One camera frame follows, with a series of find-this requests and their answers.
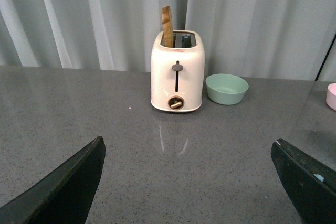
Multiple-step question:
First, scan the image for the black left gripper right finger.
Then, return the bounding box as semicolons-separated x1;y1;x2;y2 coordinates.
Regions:
271;139;335;223

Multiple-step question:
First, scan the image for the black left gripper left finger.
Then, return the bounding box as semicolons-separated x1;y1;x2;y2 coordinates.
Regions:
1;136;106;223

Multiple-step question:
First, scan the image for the pink bowl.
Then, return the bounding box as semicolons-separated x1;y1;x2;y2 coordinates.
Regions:
325;83;336;111

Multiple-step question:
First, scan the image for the green bowl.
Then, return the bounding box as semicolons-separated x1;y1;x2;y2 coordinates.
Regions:
205;73;249;105

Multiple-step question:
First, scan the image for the cream white toaster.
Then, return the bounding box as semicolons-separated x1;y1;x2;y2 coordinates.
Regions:
151;30;205;113

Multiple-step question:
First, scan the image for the grey curtain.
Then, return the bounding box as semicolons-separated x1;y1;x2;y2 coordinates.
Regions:
1;0;335;81

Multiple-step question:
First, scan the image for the toast slice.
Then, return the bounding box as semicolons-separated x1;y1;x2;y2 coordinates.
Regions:
161;6;174;48

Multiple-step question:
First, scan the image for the black cable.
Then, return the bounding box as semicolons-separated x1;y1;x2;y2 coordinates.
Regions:
314;33;336;81

